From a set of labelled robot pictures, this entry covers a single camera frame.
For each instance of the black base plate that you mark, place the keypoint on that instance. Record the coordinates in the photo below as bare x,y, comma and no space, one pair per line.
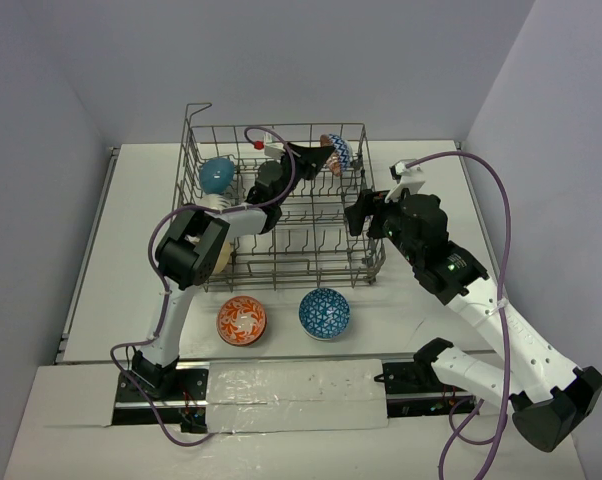
412,392
182,404

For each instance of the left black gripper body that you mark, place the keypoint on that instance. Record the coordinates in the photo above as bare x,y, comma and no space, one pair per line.
297,161

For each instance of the orange floral bowl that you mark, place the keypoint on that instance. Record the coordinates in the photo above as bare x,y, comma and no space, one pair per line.
241,321

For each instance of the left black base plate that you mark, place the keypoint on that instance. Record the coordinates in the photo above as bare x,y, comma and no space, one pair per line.
182,404

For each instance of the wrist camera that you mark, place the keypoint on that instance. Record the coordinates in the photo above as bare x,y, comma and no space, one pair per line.
408,177
271,142

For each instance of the grey wire dish rack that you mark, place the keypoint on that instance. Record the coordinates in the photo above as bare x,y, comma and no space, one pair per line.
310,246

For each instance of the red patterned bowl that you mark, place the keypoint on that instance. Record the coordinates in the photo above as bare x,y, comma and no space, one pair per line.
342,156

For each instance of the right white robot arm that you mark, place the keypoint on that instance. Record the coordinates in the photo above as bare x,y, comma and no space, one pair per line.
547,394

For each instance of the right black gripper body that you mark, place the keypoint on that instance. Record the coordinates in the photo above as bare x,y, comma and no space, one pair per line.
392,229

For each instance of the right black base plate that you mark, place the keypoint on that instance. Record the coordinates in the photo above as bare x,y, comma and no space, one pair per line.
412,392

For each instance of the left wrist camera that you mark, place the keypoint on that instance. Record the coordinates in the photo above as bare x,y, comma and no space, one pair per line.
271,142

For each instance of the yellow bowl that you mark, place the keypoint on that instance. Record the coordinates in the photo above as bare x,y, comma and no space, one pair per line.
223,258

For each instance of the plain blue bowl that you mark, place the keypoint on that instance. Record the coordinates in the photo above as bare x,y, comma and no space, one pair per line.
216,175

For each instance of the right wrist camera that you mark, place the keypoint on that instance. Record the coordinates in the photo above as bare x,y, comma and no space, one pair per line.
408,177

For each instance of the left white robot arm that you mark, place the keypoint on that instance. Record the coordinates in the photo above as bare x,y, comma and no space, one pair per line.
186,255

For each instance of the blue patterned bowl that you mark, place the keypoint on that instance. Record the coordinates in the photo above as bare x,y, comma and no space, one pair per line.
324,314

